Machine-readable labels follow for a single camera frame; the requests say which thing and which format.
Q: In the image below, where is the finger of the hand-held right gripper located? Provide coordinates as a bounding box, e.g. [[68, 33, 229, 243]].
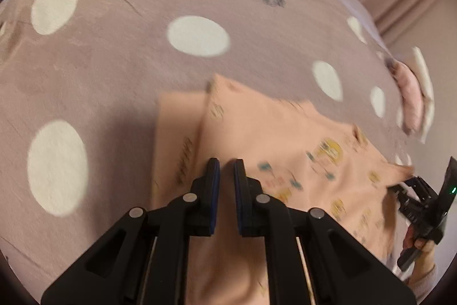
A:
[[387, 176, 434, 206], [396, 194, 429, 224]]

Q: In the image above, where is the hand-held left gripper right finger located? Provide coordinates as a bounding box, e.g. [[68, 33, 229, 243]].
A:
[[234, 158, 418, 305]]

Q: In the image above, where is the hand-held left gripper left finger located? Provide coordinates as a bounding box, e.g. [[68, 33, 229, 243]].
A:
[[40, 158, 221, 305]]

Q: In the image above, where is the orange cartoon print shirt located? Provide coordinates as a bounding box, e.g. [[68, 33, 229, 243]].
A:
[[152, 74, 415, 305]]

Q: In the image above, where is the person's right forearm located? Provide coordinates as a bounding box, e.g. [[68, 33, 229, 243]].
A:
[[405, 263, 439, 304]]

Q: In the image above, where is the person's right hand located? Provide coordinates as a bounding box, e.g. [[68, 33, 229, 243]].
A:
[[403, 227, 438, 268]]

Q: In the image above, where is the pink folded garment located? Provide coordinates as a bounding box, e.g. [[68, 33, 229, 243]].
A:
[[389, 60, 424, 134]]

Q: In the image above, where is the mauve polka dot blanket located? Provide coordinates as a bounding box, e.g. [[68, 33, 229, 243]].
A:
[[0, 0, 420, 305]]

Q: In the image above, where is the lavender bed sheet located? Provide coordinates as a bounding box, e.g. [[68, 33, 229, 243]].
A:
[[338, 0, 395, 61]]

